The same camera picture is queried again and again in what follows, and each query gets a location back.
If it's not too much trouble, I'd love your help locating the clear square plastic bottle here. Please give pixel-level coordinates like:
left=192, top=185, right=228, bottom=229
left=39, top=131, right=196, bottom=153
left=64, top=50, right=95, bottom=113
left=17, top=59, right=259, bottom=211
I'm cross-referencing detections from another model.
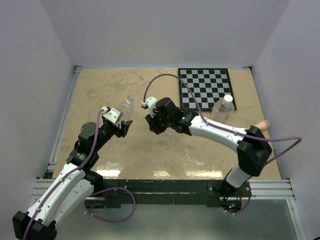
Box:
left=209, top=97, right=235, bottom=123

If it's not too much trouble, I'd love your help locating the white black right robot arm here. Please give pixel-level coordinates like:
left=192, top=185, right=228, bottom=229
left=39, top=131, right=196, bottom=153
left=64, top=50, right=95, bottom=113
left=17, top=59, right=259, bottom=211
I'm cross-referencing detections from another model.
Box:
left=141, top=97, right=272, bottom=197

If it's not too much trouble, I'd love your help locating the aluminium frame rail left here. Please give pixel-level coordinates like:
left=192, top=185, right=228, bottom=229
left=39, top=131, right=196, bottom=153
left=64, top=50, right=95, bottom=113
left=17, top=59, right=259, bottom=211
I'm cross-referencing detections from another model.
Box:
left=46, top=65, right=83, bottom=173

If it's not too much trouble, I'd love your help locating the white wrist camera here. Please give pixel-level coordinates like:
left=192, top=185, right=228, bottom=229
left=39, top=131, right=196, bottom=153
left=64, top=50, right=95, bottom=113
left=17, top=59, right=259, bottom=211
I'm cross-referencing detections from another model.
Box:
left=101, top=106, right=123, bottom=127
left=141, top=97, right=158, bottom=118

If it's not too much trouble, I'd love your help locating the black white checkerboard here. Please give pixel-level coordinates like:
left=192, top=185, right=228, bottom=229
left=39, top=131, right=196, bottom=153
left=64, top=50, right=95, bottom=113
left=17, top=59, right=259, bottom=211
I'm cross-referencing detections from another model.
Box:
left=178, top=68, right=234, bottom=112

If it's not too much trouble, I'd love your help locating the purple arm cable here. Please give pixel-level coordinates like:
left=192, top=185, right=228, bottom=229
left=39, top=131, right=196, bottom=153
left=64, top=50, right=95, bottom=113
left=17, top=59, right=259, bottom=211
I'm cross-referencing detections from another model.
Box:
left=22, top=108, right=137, bottom=240
left=142, top=74, right=303, bottom=215

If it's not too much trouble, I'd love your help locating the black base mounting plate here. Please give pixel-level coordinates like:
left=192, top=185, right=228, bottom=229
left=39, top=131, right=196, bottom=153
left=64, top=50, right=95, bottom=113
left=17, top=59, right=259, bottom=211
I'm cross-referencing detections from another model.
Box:
left=90, top=179, right=252, bottom=212

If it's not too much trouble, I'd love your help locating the pink wooden pin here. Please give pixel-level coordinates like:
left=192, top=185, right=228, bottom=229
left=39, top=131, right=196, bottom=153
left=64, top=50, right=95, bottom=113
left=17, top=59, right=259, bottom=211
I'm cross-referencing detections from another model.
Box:
left=254, top=120, right=271, bottom=131

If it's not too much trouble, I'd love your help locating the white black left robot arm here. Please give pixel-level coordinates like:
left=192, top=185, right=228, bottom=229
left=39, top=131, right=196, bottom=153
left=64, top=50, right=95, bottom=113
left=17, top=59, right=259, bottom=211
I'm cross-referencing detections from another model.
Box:
left=12, top=119, right=132, bottom=240

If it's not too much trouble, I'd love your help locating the clear round plastic bottle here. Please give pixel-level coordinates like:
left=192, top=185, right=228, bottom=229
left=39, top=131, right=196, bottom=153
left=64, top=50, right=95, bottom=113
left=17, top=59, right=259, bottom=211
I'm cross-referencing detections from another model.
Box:
left=118, top=95, right=135, bottom=122

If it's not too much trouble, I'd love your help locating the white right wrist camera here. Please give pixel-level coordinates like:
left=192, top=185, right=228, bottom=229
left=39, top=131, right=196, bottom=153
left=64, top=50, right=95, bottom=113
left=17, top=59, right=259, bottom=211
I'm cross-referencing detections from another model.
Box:
left=141, top=97, right=158, bottom=118

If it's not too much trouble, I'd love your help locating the white bottle cap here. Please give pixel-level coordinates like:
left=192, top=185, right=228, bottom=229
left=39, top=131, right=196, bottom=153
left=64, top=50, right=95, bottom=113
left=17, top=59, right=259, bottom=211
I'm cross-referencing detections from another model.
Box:
left=223, top=94, right=233, bottom=104

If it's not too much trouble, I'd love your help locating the aluminium frame rail front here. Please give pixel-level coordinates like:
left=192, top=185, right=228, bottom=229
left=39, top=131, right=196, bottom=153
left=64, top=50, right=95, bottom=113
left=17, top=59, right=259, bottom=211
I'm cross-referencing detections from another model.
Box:
left=31, top=178, right=295, bottom=204

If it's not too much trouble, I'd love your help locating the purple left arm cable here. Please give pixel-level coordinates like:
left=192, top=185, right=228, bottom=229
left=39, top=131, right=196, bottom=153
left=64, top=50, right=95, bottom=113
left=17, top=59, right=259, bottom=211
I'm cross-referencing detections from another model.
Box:
left=22, top=108, right=137, bottom=240

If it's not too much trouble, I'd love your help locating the aluminium frame rail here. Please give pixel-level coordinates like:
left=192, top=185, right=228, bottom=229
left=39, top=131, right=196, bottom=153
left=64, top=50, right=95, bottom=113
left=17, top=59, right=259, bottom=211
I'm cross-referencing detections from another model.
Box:
left=31, top=178, right=295, bottom=204
left=46, top=65, right=83, bottom=173

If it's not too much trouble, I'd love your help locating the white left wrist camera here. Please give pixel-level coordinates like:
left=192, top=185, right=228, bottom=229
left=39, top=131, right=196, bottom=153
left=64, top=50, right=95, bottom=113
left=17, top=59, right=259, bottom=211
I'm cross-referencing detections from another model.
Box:
left=101, top=106, right=123, bottom=127

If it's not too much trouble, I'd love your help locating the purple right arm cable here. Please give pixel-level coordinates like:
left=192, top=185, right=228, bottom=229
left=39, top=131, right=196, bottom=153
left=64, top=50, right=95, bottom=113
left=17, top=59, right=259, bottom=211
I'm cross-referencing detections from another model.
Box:
left=142, top=74, right=303, bottom=215

